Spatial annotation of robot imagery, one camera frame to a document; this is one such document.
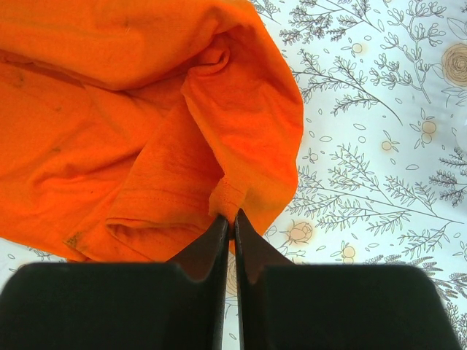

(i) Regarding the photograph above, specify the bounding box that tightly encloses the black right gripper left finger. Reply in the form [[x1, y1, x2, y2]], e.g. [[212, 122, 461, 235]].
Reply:
[[1, 217, 228, 349]]

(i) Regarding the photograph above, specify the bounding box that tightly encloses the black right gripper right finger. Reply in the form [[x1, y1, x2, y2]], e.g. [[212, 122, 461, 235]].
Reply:
[[234, 211, 460, 349]]

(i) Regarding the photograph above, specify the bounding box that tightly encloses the orange t shirt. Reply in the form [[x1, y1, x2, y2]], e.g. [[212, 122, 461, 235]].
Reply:
[[1, 1, 304, 262]]

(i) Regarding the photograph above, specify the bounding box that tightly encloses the floral table cloth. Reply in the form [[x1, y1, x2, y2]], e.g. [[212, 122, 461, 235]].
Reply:
[[0, 0, 467, 350]]

